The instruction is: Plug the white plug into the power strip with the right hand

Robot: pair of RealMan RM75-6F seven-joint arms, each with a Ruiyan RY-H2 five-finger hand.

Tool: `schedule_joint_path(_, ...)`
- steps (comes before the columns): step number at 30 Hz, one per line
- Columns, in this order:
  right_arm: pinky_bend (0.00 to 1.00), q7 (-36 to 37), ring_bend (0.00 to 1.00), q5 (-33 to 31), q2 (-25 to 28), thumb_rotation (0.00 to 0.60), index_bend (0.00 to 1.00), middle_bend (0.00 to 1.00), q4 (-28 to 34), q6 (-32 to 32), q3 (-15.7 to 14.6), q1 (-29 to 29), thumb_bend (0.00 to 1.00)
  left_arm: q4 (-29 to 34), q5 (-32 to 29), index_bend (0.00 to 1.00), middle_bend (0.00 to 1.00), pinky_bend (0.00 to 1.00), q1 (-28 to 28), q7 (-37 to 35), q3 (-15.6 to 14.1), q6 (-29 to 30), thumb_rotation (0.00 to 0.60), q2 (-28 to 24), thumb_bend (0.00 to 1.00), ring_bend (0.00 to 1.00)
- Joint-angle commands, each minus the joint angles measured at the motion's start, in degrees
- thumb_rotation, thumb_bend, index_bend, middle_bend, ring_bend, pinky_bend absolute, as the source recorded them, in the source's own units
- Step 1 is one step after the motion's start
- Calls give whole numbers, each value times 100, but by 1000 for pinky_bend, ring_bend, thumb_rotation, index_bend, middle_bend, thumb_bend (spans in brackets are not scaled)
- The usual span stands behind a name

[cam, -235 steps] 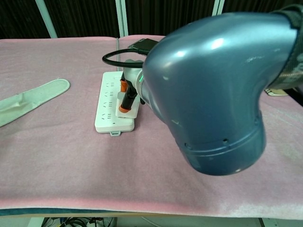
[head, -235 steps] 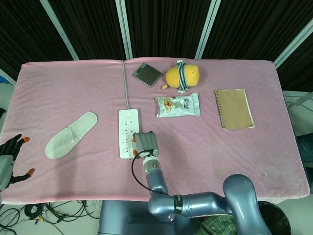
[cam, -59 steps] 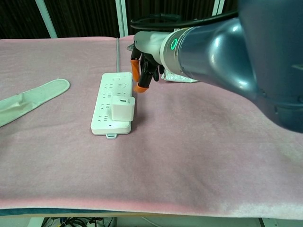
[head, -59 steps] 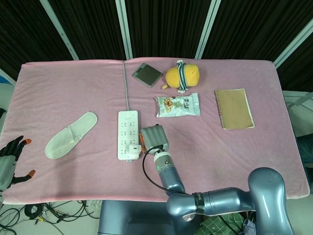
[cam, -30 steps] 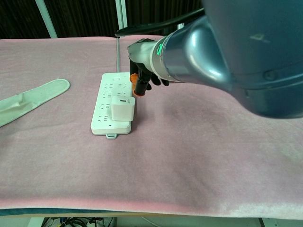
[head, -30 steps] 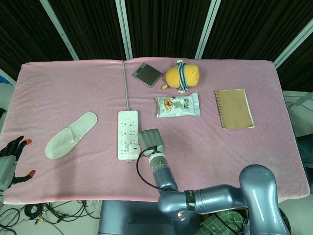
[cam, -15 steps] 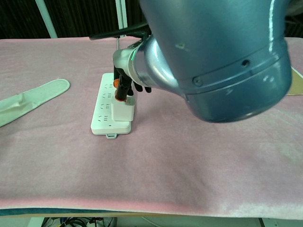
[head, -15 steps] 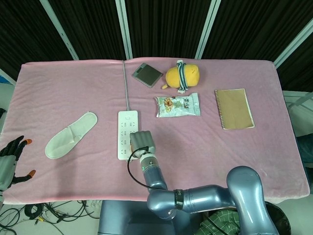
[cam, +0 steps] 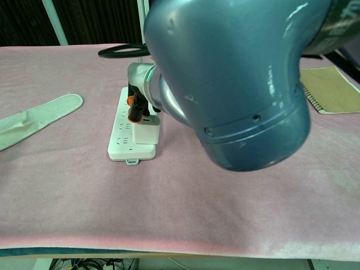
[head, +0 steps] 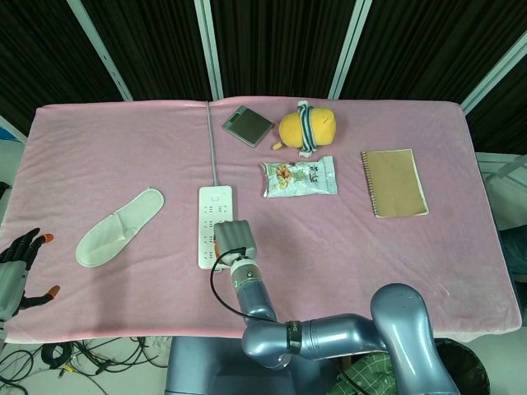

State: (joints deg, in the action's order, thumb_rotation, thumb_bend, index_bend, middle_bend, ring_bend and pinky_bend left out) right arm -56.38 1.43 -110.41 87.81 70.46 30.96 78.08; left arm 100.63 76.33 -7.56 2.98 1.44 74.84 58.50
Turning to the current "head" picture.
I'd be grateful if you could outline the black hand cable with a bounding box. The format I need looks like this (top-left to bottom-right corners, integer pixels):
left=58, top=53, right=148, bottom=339
left=209, top=245, right=277, bottom=321

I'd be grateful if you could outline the white partition frame post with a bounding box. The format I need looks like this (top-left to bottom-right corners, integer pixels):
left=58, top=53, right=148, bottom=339
left=194, top=0, right=224, bottom=102
left=459, top=27, right=527, bottom=115
left=65, top=0, right=133, bottom=102
left=328, top=0, right=373, bottom=100

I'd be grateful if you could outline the grey digital scale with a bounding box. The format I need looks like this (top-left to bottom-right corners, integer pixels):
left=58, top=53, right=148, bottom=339
left=222, top=105, right=276, bottom=149

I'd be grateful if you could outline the yellow plush toy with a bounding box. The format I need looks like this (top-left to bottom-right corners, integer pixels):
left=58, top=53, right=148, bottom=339
left=269, top=99, right=340, bottom=160

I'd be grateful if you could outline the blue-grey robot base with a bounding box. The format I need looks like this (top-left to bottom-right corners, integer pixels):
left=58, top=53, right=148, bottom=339
left=164, top=336, right=343, bottom=395

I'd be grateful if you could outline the grey power strip cable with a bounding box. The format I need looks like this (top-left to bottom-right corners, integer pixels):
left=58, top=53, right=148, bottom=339
left=203, top=100, right=222, bottom=188

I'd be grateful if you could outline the green checked cloth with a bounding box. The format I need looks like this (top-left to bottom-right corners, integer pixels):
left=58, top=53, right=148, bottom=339
left=332, top=351, right=399, bottom=395

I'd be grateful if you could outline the white power strip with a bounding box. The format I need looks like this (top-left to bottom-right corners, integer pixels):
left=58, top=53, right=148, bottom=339
left=198, top=185, right=235, bottom=272

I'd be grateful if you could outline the snack bag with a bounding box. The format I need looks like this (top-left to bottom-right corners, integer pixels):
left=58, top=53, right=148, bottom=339
left=258, top=155, right=340, bottom=200

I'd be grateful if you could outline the pink table cloth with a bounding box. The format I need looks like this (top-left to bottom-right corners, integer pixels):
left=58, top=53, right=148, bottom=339
left=1, top=96, right=521, bottom=345

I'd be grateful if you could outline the floor cable bundle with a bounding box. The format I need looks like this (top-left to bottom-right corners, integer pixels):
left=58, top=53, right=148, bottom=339
left=0, top=336, right=170, bottom=384

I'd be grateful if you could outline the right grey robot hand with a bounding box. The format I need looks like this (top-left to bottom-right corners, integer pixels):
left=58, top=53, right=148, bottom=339
left=212, top=219, right=259, bottom=265

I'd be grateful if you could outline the black trash bin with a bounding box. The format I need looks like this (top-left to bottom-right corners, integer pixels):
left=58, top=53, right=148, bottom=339
left=434, top=338, right=492, bottom=395

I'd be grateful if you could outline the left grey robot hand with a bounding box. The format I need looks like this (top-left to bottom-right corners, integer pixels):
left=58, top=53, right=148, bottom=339
left=0, top=227, right=62, bottom=325

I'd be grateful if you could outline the brown spiral notebook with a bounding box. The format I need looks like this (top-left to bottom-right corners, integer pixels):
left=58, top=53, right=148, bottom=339
left=360, top=148, right=431, bottom=219

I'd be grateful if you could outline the white slipper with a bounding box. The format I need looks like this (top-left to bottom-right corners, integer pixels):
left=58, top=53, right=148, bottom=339
left=75, top=187, right=166, bottom=269

